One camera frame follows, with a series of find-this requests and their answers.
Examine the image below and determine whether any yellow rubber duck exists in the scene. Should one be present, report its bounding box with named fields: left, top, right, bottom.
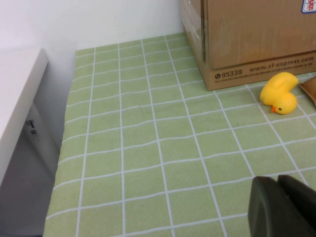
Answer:
left=260, top=72, right=300, bottom=116

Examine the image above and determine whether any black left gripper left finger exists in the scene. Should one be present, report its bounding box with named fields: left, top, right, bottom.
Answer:
left=248, top=176, right=316, bottom=237

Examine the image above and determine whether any cardboard box with sf-express print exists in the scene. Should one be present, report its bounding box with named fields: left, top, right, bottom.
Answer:
left=179, top=0, right=316, bottom=91

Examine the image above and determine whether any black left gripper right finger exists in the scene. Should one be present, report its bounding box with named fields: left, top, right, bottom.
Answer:
left=277, top=174, right=316, bottom=228

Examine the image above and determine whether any red and blue box label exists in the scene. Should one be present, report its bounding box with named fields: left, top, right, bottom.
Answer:
left=300, top=0, right=316, bottom=15

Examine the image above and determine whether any brown snack packet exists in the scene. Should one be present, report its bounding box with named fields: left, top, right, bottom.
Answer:
left=299, top=76, right=316, bottom=107

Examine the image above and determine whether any white desk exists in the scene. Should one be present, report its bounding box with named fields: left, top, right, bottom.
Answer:
left=0, top=48, right=49, bottom=188

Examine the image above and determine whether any green checked tablecloth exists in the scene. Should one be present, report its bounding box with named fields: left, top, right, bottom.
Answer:
left=44, top=33, right=316, bottom=237

